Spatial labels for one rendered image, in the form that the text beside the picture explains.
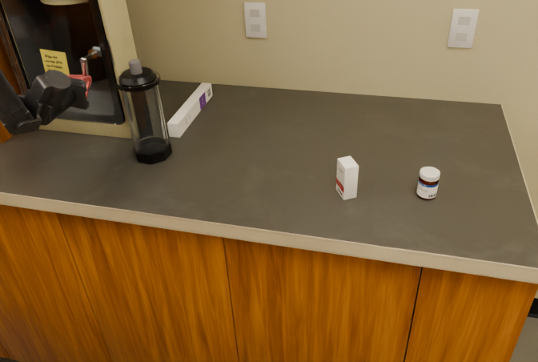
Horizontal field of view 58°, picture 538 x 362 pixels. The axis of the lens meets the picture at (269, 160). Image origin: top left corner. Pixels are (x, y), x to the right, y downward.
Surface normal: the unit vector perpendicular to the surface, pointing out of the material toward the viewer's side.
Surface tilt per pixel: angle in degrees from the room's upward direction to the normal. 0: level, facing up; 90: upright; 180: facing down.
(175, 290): 90
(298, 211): 0
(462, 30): 90
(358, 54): 90
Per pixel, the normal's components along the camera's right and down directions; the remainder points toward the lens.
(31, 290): -0.25, 0.54
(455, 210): -0.04, -0.83
